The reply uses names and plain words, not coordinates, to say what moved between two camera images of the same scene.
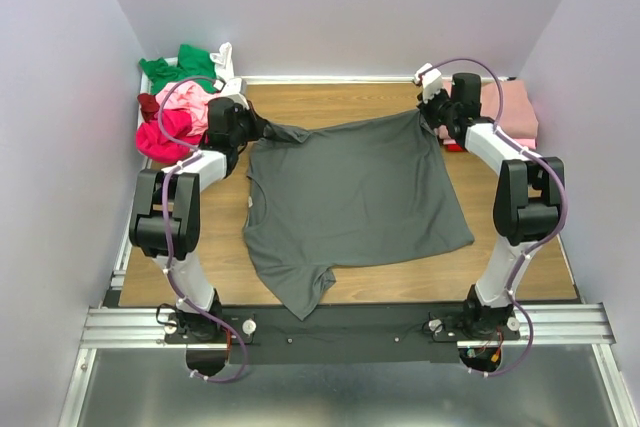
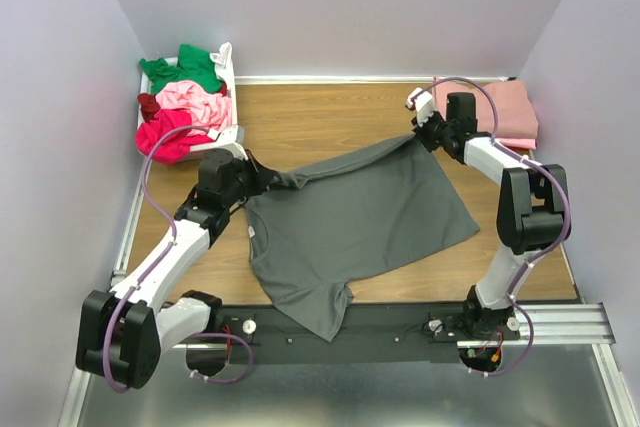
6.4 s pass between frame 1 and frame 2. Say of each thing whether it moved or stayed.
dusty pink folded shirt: stayed
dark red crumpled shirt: stayed
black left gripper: moved
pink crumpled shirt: stayed
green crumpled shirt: stayed
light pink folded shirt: stayed
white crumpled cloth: stayed
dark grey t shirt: moved
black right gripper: moved
